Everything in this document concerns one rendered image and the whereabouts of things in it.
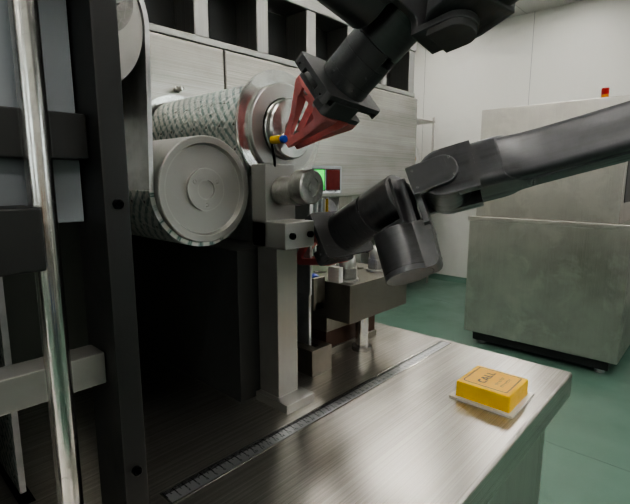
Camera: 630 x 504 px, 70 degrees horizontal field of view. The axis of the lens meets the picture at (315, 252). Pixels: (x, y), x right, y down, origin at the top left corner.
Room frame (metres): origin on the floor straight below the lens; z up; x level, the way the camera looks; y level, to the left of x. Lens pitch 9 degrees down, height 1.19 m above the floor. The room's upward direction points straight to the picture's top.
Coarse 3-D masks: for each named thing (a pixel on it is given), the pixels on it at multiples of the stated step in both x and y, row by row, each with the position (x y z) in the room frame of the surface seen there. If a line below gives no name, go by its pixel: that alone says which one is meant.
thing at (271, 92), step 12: (276, 84) 0.59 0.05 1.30; (288, 84) 0.60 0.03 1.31; (264, 96) 0.57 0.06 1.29; (276, 96) 0.59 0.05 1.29; (288, 96) 0.60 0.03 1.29; (252, 108) 0.56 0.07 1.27; (264, 108) 0.57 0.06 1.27; (252, 120) 0.56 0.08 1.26; (252, 132) 0.56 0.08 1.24; (252, 144) 0.56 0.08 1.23; (264, 144) 0.57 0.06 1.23; (312, 144) 0.64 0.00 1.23; (264, 156) 0.57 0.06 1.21; (300, 168) 0.62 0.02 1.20
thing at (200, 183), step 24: (168, 144) 0.50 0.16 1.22; (192, 144) 0.50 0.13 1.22; (216, 144) 0.53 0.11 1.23; (168, 168) 0.48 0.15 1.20; (192, 168) 0.51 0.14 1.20; (216, 168) 0.53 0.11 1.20; (240, 168) 0.55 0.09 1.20; (168, 192) 0.49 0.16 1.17; (192, 192) 0.50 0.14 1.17; (216, 192) 0.53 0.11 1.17; (240, 192) 0.55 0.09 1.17; (168, 216) 0.48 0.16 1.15; (192, 216) 0.51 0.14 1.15; (216, 216) 0.53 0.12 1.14; (240, 216) 0.55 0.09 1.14; (192, 240) 0.50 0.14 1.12
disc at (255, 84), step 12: (264, 72) 0.58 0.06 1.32; (276, 72) 0.60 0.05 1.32; (252, 84) 0.57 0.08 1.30; (264, 84) 0.58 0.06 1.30; (240, 96) 0.56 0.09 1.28; (252, 96) 0.57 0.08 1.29; (240, 108) 0.55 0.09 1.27; (240, 120) 0.55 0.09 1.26; (240, 132) 0.55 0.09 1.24; (240, 144) 0.55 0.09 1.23; (252, 156) 0.57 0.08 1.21; (312, 156) 0.65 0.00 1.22
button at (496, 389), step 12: (468, 372) 0.59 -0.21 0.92; (480, 372) 0.58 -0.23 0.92; (492, 372) 0.58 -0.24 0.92; (468, 384) 0.55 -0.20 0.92; (480, 384) 0.55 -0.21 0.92; (492, 384) 0.55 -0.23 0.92; (504, 384) 0.55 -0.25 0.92; (516, 384) 0.55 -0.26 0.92; (468, 396) 0.55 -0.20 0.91; (480, 396) 0.54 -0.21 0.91; (492, 396) 0.53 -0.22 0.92; (504, 396) 0.52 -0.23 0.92; (516, 396) 0.53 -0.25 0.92; (504, 408) 0.52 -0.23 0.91
